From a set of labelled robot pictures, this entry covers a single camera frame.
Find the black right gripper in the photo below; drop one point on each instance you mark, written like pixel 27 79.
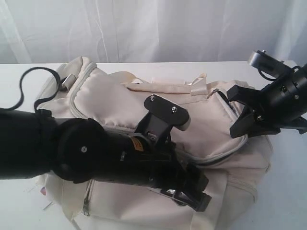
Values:
pixel 280 104

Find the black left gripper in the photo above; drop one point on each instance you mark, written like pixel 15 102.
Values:
pixel 136 160

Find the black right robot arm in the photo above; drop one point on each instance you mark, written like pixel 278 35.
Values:
pixel 279 105

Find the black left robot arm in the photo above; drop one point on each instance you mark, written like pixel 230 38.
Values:
pixel 79 150

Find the white backdrop curtain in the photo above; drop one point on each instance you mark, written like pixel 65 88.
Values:
pixel 110 31

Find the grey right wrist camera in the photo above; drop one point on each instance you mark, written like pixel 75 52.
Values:
pixel 267 64

